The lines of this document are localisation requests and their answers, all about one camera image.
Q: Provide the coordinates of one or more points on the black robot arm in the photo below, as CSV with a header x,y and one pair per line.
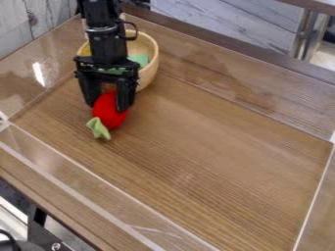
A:
x,y
102,13

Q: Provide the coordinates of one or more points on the wooden bowl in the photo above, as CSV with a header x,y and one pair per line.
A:
x,y
144,45

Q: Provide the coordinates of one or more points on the black metal table frame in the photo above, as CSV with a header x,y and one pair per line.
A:
x,y
50,234

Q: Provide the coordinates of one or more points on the green rectangular block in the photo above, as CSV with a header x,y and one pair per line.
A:
x,y
139,59

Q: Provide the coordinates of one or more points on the red felt fruit green leaf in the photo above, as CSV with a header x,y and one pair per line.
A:
x,y
106,117

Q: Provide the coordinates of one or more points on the metal table leg background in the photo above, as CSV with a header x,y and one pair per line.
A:
x,y
310,34

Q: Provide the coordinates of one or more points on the clear acrylic tray wall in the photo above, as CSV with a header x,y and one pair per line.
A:
x,y
214,167

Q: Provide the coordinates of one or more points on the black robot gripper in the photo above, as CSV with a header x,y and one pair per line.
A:
x,y
107,64

